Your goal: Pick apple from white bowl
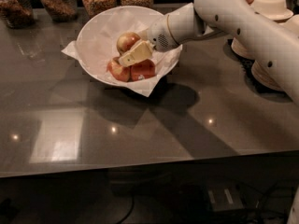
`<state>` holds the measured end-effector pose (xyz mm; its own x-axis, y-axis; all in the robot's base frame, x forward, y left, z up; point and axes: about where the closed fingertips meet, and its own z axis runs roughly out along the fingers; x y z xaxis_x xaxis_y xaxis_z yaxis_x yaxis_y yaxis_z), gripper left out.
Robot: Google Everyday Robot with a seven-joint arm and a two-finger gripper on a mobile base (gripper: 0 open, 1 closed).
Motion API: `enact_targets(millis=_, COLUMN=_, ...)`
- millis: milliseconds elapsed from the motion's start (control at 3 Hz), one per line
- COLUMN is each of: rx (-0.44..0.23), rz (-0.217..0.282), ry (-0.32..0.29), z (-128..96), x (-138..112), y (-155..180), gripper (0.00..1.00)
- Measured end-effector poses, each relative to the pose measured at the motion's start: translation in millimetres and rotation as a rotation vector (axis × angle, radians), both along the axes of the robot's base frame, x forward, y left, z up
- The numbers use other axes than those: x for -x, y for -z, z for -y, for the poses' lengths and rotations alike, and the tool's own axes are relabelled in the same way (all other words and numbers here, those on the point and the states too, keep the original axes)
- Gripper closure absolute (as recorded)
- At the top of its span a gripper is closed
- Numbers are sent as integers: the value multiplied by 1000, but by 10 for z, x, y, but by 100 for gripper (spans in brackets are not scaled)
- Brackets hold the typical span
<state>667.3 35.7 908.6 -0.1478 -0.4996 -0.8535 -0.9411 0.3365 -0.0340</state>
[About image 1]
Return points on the glass granola jar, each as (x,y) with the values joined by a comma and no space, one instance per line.
(61,10)
(16,14)

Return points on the leftmost glass granola jar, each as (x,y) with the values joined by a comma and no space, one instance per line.
(16,14)

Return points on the white ceramic bowl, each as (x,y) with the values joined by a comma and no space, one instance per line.
(99,31)

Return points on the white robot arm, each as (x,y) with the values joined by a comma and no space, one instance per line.
(242,72)

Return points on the front stack paper bowls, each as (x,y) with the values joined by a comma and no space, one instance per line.
(259,73)

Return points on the black rubber mat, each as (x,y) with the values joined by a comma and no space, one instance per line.
(258,88)

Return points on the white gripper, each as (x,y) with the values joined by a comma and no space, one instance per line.
(159,34)

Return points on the red-yellow apple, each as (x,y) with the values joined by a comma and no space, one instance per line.
(118,71)
(126,41)

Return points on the black box under table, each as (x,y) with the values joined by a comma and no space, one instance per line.
(213,199)

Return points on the white paper liner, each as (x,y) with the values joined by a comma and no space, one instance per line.
(99,47)

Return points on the right red apple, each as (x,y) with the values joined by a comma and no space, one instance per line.
(143,70)

